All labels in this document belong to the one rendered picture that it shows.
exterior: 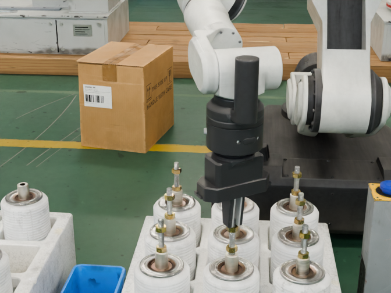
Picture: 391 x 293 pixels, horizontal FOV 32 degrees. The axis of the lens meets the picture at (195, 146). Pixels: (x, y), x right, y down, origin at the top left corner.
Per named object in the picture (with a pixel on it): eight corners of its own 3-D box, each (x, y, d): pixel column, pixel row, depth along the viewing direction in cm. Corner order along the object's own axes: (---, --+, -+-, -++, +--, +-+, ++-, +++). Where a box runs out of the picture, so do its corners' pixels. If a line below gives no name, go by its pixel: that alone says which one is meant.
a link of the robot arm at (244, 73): (199, 114, 107) (199, 43, 102) (264, 109, 109) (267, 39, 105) (218, 139, 96) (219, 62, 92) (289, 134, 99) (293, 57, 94)
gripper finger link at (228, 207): (224, 221, 111) (225, 186, 109) (234, 229, 109) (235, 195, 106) (216, 222, 111) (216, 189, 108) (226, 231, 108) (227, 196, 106)
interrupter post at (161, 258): (171, 265, 115) (170, 248, 114) (164, 272, 113) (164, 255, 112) (158, 262, 116) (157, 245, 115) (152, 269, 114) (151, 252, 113)
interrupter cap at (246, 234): (260, 242, 122) (260, 239, 122) (220, 249, 120) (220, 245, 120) (245, 223, 129) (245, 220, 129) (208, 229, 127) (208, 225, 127)
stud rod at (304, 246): (305, 267, 111) (308, 227, 109) (299, 265, 112) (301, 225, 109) (306, 264, 112) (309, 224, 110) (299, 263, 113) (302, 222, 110)
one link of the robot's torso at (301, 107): (287, 79, 193) (300, 65, 145) (358, 81, 191) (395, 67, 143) (285, 134, 193) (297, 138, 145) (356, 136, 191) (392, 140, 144)
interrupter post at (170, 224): (164, 236, 124) (163, 221, 123) (163, 230, 126) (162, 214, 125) (177, 235, 124) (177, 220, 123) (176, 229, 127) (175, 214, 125)
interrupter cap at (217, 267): (238, 288, 109) (238, 284, 108) (200, 273, 113) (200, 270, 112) (262, 267, 114) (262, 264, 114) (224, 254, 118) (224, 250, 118)
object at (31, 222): (17, 260, 150) (9, 186, 143) (60, 262, 149) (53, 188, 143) (2, 284, 141) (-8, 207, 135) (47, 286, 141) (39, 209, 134)
